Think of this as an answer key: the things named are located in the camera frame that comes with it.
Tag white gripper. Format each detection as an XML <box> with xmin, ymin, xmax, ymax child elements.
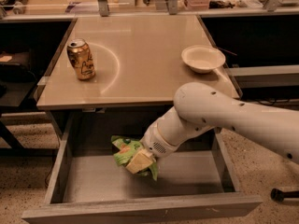
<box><xmin>125</xmin><ymin>121</ymin><xmax>178</xmax><ymax>174</ymax></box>

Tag green rice chip bag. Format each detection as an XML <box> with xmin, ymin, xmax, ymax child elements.
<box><xmin>111</xmin><ymin>135</ymin><xmax>158</xmax><ymax>180</ymax></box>

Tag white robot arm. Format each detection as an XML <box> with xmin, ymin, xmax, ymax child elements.
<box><xmin>126</xmin><ymin>82</ymin><xmax>299</xmax><ymax>174</ymax></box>

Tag open grey top drawer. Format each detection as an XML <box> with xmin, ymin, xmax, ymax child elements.
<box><xmin>22</xmin><ymin>112</ymin><xmax>262</xmax><ymax>224</ymax></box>

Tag white bowl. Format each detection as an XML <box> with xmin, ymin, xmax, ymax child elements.
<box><xmin>181</xmin><ymin>45</ymin><xmax>226</xmax><ymax>74</ymax></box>

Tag gold soda can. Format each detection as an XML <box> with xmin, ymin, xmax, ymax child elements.
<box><xmin>66</xmin><ymin>38</ymin><xmax>95</xmax><ymax>80</ymax></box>

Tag black chair caster lower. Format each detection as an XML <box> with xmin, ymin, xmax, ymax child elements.
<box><xmin>270</xmin><ymin>189</ymin><xmax>299</xmax><ymax>203</ymax></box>

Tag black device on shelf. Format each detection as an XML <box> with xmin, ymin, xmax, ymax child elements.
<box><xmin>0</xmin><ymin>0</ymin><xmax>28</xmax><ymax>10</ymax></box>

